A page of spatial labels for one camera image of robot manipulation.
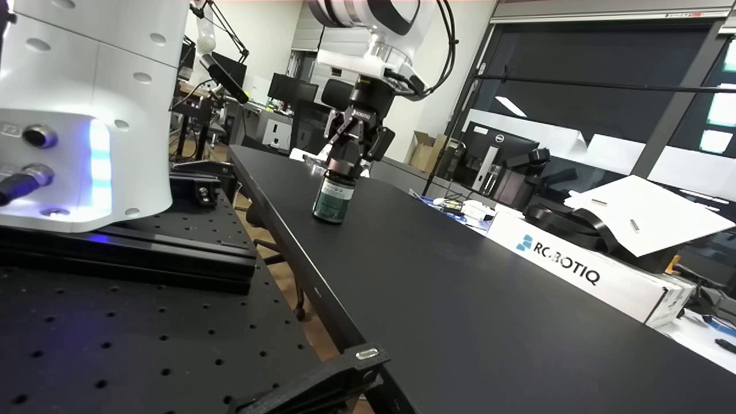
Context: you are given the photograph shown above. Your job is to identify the black equipment stack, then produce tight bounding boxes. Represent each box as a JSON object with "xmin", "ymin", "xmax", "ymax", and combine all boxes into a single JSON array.
[{"xmin": 458, "ymin": 122, "xmax": 556, "ymax": 209}]

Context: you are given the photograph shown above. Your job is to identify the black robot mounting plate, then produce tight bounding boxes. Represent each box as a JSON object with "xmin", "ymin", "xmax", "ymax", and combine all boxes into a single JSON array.
[{"xmin": 0, "ymin": 219, "xmax": 260, "ymax": 294}]

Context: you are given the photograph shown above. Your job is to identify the black cable connector plug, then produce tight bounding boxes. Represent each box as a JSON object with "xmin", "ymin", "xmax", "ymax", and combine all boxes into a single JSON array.
[{"xmin": 0, "ymin": 163, "xmax": 56, "ymax": 207}]

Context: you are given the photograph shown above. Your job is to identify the white flat board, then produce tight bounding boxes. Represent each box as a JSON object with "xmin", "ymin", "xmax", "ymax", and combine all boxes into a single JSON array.
[{"xmin": 563, "ymin": 173, "xmax": 736, "ymax": 260}]

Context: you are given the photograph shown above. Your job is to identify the black computer monitor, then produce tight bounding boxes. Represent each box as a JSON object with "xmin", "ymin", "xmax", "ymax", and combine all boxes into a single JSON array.
[{"xmin": 267, "ymin": 72, "xmax": 321, "ymax": 111}]

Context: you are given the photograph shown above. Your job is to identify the black perforated breadboard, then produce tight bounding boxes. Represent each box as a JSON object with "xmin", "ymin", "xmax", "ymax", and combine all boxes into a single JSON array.
[{"xmin": 0, "ymin": 191, "xmax": 325, "ymax": 414}]

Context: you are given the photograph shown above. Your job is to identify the black bag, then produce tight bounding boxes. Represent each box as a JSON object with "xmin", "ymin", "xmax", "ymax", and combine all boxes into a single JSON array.
[{"xmin": 522, "ymin": 193, "xmax": 639, "ymax": 260}]

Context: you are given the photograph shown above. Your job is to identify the white desktop cabinet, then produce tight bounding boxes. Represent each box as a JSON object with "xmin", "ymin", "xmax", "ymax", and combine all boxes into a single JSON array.
[{"xmin": 257, "ymin": 111, "xmax": 299, "ymax": 155}]

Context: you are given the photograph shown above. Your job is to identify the silver metal plate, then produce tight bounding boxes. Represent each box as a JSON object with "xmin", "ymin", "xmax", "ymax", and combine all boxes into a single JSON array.
[{"xmin": 287, "ymin": 145, "xmax": 329, "ymax": 168}]

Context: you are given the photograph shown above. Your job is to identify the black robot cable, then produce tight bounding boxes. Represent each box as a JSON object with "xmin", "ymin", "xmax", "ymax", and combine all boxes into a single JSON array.
[{"xmin": 416, "ymin": 0, "xmax": 466, "ymax": 102}]

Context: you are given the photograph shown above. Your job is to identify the brown cardboard box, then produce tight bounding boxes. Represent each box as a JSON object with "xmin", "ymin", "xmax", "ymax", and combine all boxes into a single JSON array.
[{"xmin": 406, "ymin": 130, "xmax": 448, "ymax": 175}]

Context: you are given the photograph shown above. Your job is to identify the black office chair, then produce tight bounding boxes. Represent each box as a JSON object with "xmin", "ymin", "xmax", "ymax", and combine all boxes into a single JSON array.
[{"xmin": 295, "ymin": 76, "xmax": 387, "ymax": 168}]

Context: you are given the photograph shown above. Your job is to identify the blue white plastic pack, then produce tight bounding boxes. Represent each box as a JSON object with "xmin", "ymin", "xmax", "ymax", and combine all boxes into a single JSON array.
[{"xmin": 418, "ymin": 191, "xmax": 500, "ymax": 225}]

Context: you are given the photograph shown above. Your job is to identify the white Robotiq cardboard box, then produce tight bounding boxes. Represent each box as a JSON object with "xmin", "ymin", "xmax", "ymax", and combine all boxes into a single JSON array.
[{"xmin": 483, "ymin": 207, "xmax": 697, "ymax": 324}]

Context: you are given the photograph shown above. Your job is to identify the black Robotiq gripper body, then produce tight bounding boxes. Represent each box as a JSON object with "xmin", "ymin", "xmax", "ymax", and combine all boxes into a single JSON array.
[{"xmin": 321, "ymin": 74, "xmax": 399, "ymax": 130}]

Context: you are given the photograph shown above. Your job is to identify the green glass bottle dark cap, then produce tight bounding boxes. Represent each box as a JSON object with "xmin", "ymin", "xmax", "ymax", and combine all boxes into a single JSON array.
[{"xmin": 308, "ymin": 168, "xmax": 359, "ymax": 229}]

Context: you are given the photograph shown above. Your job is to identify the black camera clamp bracket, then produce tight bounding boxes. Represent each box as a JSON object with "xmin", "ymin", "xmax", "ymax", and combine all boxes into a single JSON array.
[{"xmin": 229, "ymin": 346, "xmax": 394, "ymax": 414}]

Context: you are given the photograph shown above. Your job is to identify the black slanted frame pole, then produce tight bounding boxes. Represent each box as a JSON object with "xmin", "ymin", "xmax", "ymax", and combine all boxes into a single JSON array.
[{"xmin": 421, "ymin": 22, "xmax": 497, "ymax": 199}]

